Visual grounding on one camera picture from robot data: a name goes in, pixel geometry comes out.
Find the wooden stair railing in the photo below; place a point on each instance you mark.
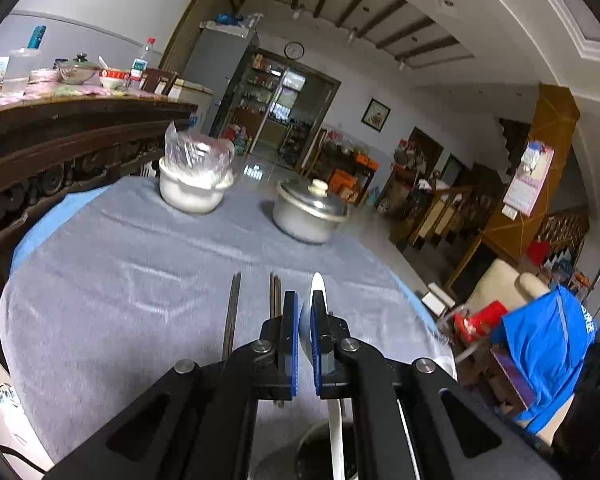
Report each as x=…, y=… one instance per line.
x=440, y=205

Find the white cardboard box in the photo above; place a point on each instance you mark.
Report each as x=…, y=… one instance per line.
x=192, y=94

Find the red plastic chair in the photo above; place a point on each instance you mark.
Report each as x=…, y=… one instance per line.
x=485, y=317

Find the wall calendar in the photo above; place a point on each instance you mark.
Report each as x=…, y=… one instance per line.
x=527, y=180

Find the red patterned bowl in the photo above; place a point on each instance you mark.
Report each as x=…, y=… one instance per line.
x=112, y=80

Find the blue table cover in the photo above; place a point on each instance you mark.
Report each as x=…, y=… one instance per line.
x=50, y=220

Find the wooden shelf table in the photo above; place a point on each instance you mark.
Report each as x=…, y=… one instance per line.
x=350, y=180

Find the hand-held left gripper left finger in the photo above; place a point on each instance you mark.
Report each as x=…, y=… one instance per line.
x=290, y=345

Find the clear plastic container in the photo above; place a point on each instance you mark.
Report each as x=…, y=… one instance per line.
x=20, y=72

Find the framed wall picture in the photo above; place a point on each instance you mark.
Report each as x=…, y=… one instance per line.
x=376, y=115

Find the floral bowl with lid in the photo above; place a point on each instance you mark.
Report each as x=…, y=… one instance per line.
x=77, y=74

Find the cream armchair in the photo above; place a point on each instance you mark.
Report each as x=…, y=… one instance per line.
x=505, y=280

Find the wooden chair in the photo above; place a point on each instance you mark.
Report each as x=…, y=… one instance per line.
x=157, y=80

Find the dark wooden chopstick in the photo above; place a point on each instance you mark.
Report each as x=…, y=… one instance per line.
x=279, y=297
x=237, y=285
x=230, y=320
x=273, y=295

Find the blue cloth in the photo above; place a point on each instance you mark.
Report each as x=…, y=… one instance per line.
x=545, y=350

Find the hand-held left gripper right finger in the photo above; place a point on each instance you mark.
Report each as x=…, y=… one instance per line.
x=320, y=345

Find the white ceramic pot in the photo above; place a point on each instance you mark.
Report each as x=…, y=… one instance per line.
x=190, y=197

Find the round wall clock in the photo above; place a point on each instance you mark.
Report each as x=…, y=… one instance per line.
x=294, y=50

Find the aluminium pot with lid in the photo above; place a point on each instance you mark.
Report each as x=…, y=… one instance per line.
x=300, y=222

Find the white ceramic spoon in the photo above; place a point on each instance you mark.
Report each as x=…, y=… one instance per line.
x=318, y=282

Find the carved wooden sideboard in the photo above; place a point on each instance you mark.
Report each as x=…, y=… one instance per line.
x=55, y=130

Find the grey refrigerator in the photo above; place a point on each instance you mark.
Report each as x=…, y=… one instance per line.
x=220, y=70

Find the grey tablecloth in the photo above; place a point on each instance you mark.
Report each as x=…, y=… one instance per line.
x=130, y=310

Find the clear bottle with red cap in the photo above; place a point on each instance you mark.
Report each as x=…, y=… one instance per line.
x=141, y=67

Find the dark metal utensil holder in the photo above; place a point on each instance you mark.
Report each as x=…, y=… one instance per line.
x=310, y=447

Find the clear plastic bag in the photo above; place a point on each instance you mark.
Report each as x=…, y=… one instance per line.
x=195, y=152

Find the teal bottle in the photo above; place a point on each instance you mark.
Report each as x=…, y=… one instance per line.
x=35, y=37

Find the pink floral table runner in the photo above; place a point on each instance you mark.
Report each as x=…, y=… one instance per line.
x=55, y=91

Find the white step stool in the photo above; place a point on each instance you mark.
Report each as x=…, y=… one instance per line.
x=437, y=300

